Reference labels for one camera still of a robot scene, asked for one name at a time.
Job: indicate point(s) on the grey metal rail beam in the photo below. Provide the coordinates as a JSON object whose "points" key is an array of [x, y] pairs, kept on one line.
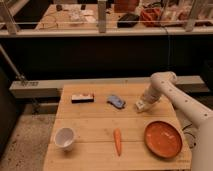
{"points": [[53, 88]]}

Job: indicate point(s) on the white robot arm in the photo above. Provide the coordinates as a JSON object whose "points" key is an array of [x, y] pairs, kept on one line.
{"points": [[163, 83]]}

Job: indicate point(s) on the white ceramic bowl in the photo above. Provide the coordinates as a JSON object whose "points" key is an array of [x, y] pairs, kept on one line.
{"points": [[65, 138]]}

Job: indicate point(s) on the orange tool on shelf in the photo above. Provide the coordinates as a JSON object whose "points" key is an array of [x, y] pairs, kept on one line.
{"points": [[150, 16]]}

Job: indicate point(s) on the black bag on shelf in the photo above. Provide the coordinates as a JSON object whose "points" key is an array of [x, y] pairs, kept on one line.
{"points": [[128, 20]]}

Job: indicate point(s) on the orange plate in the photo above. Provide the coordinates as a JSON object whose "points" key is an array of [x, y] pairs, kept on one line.
{"points": [[162, 139]]}

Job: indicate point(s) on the orange carrot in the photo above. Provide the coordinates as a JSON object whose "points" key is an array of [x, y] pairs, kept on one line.
{"points": [[117, 140]]}

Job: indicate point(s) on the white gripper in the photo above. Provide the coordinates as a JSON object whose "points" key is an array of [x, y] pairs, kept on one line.
{"points": [[145, 103]]}

